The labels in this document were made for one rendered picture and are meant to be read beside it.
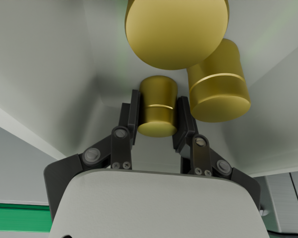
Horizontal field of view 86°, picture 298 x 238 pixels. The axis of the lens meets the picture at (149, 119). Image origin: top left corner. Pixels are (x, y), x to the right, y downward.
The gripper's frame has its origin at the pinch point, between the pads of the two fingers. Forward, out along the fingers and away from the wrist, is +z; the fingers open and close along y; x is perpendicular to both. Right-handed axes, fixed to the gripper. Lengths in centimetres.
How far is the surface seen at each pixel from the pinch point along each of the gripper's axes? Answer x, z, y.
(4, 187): -12.8, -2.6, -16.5
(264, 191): -4.3, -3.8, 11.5
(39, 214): -15.3, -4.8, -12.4
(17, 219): -15.5, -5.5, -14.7
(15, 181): -12.6, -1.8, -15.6
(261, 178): -4.0, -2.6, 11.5
